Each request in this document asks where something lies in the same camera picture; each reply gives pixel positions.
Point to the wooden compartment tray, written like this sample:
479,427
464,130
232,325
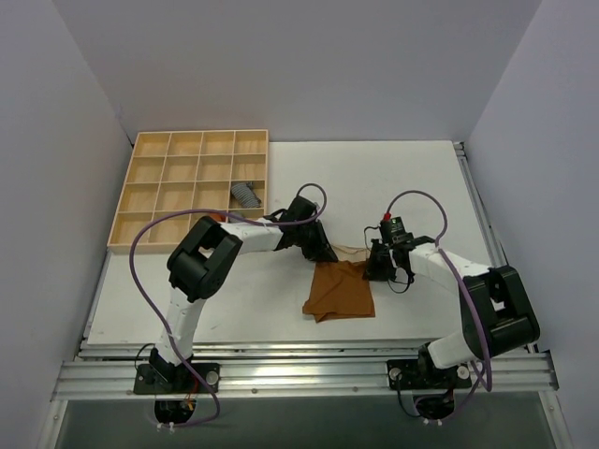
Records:
174,176

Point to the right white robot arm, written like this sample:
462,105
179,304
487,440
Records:
496,315

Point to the orange rolled item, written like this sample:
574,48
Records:
218,218

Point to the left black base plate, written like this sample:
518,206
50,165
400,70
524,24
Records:
149,382

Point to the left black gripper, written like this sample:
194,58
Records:
316,238

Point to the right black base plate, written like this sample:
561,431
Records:
409,374

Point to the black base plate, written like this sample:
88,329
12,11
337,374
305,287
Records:
409,374
149,382

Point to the brown underwear cream waistband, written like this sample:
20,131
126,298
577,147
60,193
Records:
338,289

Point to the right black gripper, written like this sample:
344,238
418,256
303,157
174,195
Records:
379,261

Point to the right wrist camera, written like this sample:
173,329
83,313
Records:
392,230

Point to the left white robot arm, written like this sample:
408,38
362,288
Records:
199,265

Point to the aluminium rail frame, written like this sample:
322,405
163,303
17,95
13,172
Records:
268,382

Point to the grey rolled sock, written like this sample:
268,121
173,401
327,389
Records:
244,193

